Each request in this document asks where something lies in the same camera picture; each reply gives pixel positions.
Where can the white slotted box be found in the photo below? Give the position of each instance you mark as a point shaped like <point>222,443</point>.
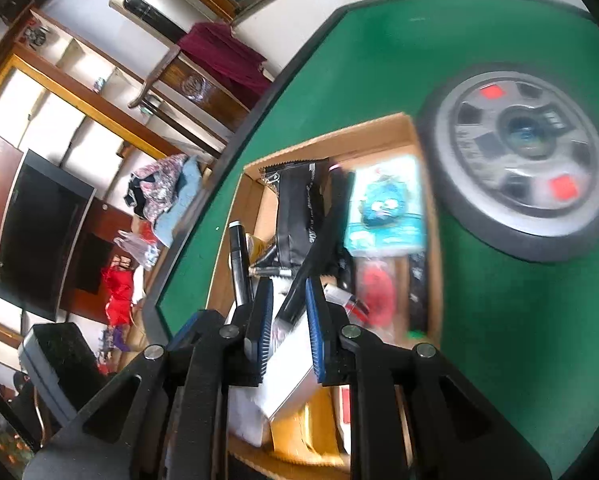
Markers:
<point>292,370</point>

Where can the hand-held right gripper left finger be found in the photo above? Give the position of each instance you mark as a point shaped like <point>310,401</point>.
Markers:
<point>259,320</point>

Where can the carved wooden chair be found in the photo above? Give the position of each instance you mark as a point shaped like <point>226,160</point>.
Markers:
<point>199,90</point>

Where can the black flat television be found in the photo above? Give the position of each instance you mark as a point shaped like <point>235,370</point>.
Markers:
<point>39,230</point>

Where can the red packaged item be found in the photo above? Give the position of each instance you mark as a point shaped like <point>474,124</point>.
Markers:
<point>377,285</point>

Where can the standing air conditioner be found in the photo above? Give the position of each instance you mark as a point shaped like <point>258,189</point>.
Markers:
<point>149,5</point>

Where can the long black pink-tipped object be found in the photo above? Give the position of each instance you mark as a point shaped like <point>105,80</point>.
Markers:
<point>329,230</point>

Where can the teal white packaged item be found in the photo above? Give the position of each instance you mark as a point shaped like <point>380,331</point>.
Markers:
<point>384,205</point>

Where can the small white red-print box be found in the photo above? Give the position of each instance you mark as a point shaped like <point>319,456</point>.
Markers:
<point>344,405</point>

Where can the wooden wall shelf unit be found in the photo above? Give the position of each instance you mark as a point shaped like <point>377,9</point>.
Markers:
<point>79,85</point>

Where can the maroon cloth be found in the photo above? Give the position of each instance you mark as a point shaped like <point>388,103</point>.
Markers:
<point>219,55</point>

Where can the brown cardboard box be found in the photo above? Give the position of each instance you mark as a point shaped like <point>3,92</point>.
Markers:
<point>329,142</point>

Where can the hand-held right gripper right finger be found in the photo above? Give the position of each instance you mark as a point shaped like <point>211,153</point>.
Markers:
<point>317,330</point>

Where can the black snack packet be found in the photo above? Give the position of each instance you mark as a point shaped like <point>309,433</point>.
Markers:
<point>299,210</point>

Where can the round grey table console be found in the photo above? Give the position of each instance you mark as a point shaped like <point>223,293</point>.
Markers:
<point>479,160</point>

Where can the black grey padded seat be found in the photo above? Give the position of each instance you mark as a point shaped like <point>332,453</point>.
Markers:
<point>59,355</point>

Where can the pile of patterned clothes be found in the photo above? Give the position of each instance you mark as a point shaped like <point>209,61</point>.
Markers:
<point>159,185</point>

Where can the black marker pen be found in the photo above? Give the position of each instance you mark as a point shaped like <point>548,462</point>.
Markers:
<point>239,260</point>

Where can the clear plastic bag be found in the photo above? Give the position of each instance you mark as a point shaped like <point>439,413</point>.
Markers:
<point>139,250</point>

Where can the red cloth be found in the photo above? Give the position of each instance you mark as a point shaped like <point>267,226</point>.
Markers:
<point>116,290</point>

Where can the yellow packet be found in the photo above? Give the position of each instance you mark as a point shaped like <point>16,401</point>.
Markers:
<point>304,435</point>

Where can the black patterned strip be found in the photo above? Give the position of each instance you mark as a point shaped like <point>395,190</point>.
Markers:
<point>417,285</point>

